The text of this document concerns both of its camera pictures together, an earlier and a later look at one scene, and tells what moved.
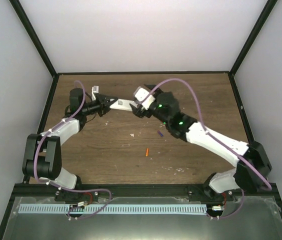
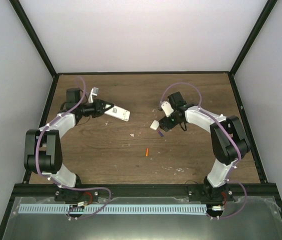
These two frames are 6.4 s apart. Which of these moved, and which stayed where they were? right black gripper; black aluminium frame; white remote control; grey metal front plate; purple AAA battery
Moved: right black gripper; white remote control
Stayed: black aluminium frame; grey metal front plate; purple AAA battery
